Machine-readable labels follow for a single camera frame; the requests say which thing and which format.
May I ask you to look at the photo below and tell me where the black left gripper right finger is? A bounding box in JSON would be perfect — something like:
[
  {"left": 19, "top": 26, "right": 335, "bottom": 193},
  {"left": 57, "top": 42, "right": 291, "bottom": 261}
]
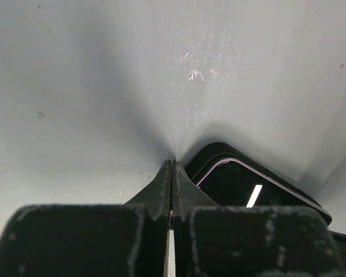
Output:
[{"left": 172, "top": 162, "right": 346, "bottom": 276}]

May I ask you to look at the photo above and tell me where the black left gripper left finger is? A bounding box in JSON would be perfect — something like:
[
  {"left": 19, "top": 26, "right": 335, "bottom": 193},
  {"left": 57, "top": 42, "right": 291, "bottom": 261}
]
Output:
[{"left": 0, "top": 160, "right": 172, "bottom": 276}]

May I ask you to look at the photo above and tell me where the white-edged smartphone black screen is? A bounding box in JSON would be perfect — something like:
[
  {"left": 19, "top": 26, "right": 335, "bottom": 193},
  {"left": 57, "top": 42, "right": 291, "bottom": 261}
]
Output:
[{"left": 197, "top": 158, "right": 319, "bottom": 208}]

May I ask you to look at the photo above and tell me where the black silicone phone case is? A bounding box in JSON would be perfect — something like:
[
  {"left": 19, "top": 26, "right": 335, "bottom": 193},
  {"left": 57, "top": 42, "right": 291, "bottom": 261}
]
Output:
[{"left": 185, "top": 143, "right": 332, "bottom": 224}]

